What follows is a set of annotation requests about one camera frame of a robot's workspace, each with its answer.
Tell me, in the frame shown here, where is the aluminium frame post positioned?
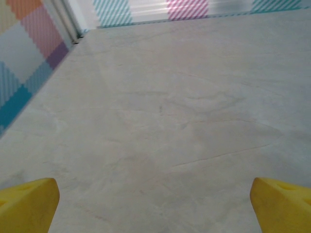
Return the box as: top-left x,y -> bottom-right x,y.
47,0 -> 85,45

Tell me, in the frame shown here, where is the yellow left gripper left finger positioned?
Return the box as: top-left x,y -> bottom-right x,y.
0,178 -> 60,233

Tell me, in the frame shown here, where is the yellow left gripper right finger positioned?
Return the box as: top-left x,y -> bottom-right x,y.
250,177 -> 311,233

